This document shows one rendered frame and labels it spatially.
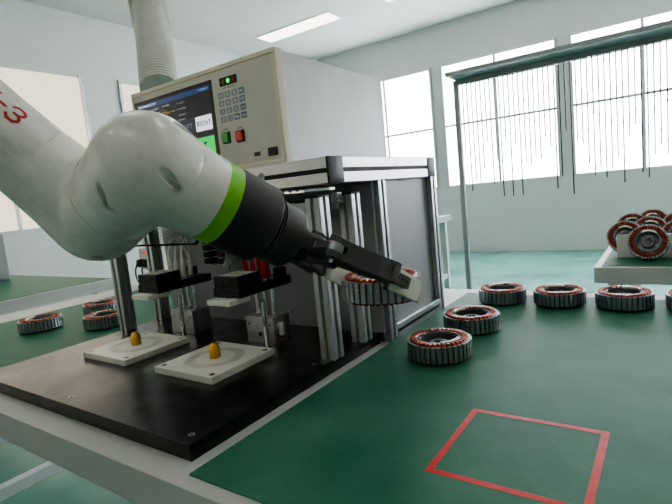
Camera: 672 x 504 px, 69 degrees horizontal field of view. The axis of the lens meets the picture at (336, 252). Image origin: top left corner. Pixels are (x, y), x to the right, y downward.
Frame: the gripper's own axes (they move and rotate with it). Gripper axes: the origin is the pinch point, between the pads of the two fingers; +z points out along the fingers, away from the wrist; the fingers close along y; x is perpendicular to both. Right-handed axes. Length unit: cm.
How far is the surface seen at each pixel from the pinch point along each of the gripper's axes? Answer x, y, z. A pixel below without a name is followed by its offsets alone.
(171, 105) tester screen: 27, -54, -22
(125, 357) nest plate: -24, -47, -13
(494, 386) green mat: -8.3, 9.0, 19.6
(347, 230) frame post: 11.0, -19.8, 6.7
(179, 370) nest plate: -21.9, -30.6, -9.6
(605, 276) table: 37, -15, 103
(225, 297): -7.6, -33.4, -5.0
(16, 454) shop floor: -100, -215, 14
